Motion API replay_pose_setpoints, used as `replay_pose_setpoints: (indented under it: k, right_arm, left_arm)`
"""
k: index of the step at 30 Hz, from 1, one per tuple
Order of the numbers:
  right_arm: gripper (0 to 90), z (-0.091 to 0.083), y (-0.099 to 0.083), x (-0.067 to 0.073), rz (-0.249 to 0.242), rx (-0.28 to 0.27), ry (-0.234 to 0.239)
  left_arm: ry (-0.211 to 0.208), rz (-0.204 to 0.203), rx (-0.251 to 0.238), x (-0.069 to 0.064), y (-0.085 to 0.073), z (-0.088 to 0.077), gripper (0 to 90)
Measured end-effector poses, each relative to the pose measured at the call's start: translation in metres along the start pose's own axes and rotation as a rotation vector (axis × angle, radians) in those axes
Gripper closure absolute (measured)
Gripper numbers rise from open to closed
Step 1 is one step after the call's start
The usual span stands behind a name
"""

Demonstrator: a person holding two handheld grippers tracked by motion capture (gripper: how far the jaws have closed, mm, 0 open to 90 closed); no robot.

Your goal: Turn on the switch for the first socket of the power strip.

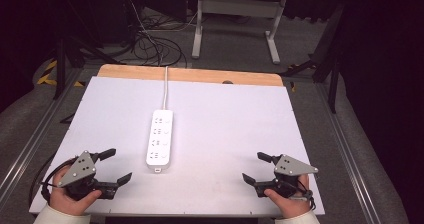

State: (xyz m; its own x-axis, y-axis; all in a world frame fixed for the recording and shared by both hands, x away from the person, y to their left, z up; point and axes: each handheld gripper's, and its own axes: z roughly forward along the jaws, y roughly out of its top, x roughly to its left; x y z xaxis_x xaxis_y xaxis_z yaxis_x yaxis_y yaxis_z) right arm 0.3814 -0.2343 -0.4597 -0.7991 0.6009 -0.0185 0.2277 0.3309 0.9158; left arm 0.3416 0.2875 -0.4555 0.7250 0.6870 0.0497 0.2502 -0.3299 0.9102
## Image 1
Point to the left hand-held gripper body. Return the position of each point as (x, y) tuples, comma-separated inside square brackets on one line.
[(80, 169)]

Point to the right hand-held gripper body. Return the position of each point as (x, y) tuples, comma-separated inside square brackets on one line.
[(290, 167)]

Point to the white power strip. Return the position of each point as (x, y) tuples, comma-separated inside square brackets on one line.
[(160, 139)]

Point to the person's left hand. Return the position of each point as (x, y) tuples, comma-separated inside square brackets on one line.
[(68, 205)]

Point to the person's right hand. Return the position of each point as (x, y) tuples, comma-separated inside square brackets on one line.
[(295, 205)]

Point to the white foam board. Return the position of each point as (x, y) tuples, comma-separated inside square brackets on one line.
[(226, 134)]

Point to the black metal stand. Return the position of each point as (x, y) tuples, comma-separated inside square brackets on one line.
[(60, 67), (333, 67)]

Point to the yellow black floor tape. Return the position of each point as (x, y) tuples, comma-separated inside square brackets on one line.
[(48, 74)]

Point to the aluminium floor rail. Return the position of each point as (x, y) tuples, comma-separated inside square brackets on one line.
[(30, 140), (346, 157)]

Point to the white metal desk frame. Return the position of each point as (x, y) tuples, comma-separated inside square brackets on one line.
[(233, 5)]

